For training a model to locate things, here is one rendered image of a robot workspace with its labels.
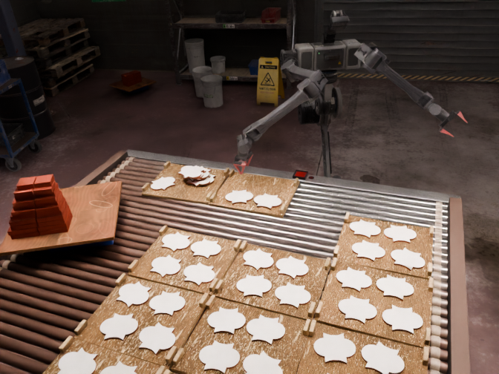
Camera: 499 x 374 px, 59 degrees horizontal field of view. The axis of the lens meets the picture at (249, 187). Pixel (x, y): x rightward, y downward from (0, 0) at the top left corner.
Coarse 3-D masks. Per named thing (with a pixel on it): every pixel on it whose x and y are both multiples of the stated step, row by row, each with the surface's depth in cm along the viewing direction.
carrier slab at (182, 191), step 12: (168, 168) 273; (180, 168) 272; (180, 180) 260; (216, 180) 258; (144, 192) 251; (156, 192) 250; (168, 192) 250; (180, 192) 249; (192, 192) 248; (204, 192) 248; (216, 192) 249
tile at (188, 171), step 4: (184, 168) 258; (188, 168) 258; (192, 168) 257; (196, 168) 257; (180, 172) 254; (184, 172) 254; (188, 172) 254; (192, 172) 254; (196, 172) 253; (200, 172) 253; (184, 176) 251; (188, 176) 250; (192, 176) 250; (196, 176) 250
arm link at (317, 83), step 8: (288, 64) 258; (288, 72) 256; (296, 72) 248; (304, 72) 241; (312, 72) 235; (320, 72) 227; (296, 80) 259; (312, 80) 225; (320, 80) 228; (304, 88) 226; (312, 88) 225; (320, 88) 228; (312, 96) 228
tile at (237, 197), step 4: (232, 192) 244; (236, 192) 244; (240, 192) 244; (244, 192) 244; (248, 192) 243; (228, 196) 241; (232, 196) 241; (236, 196) 241; (240, 196) 241; (244, 196) 241; (248, 196) 240; (252, 196) 240; (228, 200) 238; (232, 200) 237; (236, 200) 237; (240, 200) 237; (244, 200) 237; (248, 200) 238; (232, 204) 236
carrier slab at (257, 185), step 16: (240, 176) 261; (256, 176) 260; (224, 192) 247; (256, 192) 245; (272, 192) 244; (288, 192) 244; (224, 208) 236; (240, 208) 233; (256, 208) 233; (272, 208) 232
